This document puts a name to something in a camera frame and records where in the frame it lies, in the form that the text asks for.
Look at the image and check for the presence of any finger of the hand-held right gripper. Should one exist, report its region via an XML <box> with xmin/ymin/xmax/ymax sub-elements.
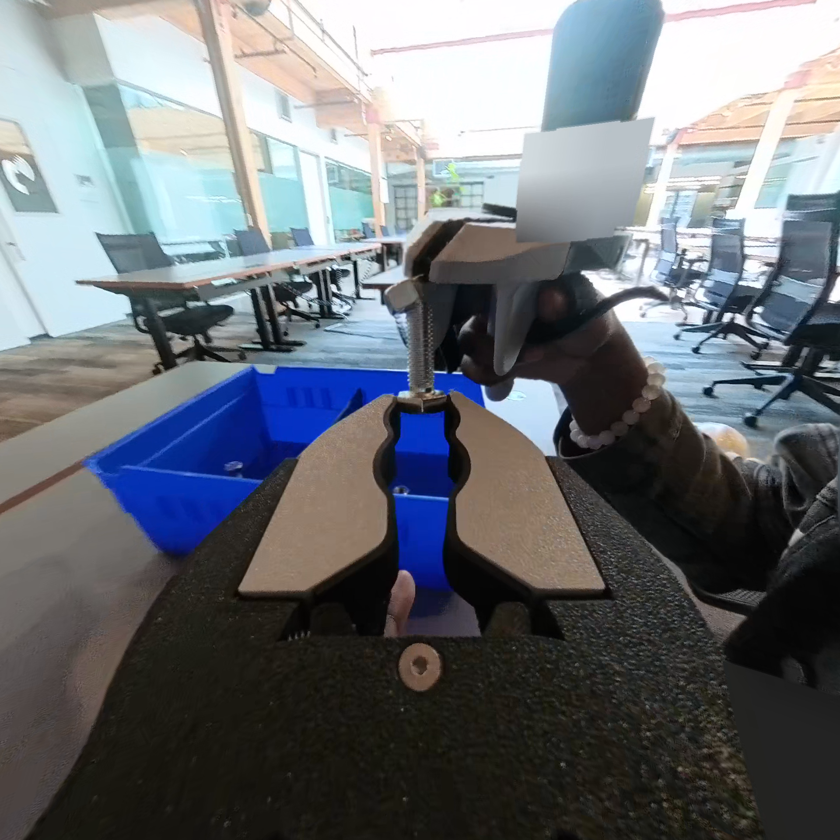
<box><xmin>428</xmin><ymin>222</ymin><xmax>573</xmax><ymax>378</ymax></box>
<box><xmin>402</xmin><ymin>218</ymin><xmax>466</xmax><ymax>282</ymax></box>

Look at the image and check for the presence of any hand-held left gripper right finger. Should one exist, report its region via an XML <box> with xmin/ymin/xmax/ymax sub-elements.
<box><xmin>444</xmin><ymin>392</ymin><xmax>608</xmax><ymax>636</ymax></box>

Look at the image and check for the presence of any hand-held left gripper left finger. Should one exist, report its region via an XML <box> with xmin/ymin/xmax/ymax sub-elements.
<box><xmin>238</xmin><ymin>394</ymin><xmax>401</xmax><ymax>636</ymax></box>

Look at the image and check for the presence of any blue divided parts bin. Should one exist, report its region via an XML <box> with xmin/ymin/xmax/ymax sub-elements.
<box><xmin>84</xmin><ymin>364</ymin><xmax>488</xmax><ymax>618</ymax></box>

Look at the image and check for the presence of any person's right forearm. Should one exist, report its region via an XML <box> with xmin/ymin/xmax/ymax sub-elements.
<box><xmin>553</xmin><ymin>390</ymin><xmax>798</xmax><ymax>595</ymax></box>

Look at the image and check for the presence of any person's left hand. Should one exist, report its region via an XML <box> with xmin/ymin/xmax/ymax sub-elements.
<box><xmin>384</xmin><ymin>570</ymin><xmax>417</xmax><ymax>636</ymax></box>

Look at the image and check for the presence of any person's right hand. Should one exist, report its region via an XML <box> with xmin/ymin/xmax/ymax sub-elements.
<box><xmin>456</xmin><ymin>276</ymin><xmax>664</xmax><ymax>439</ymax></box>

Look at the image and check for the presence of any wooden desk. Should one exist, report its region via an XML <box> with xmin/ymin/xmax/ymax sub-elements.
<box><xmin>75</xmin><ymin>243</ymin><xmax>382</xmax><ymax>375</ymax></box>
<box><xmin>361</xmin><ymin>266</ymin><xmax>408</xmax><ymax>306</ymax></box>

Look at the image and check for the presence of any potted green plant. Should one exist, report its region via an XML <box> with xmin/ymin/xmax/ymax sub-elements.
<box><xmin>430</xmin><ymin>161</ymin><xmax>463</xmax><ymax>204</ymax></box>

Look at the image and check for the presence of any person's pale shoe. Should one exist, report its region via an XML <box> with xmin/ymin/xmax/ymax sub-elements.
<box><xmin>696</xmin><ymin>422</ymin><xmax>749</xmax><ymax>460</ymax></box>

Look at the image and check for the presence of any black mesh chair armrest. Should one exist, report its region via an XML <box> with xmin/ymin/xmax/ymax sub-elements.
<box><xmin>696</xmin><ymin>587</ymin><xmax>765</xmax><ymax>614</ymax></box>

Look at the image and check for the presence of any person's dark denim jacket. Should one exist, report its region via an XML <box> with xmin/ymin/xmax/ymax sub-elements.
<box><xmin>722</xmin><ymin>423</ymin><xmax>840</xmax><ymax>690</ymax></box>

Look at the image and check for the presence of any white beaded bracelet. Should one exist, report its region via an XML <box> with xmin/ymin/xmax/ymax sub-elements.
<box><xmin>567</xmin><ymin>357</ymin><xmax>668</xmax><ymax>450</ymax></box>

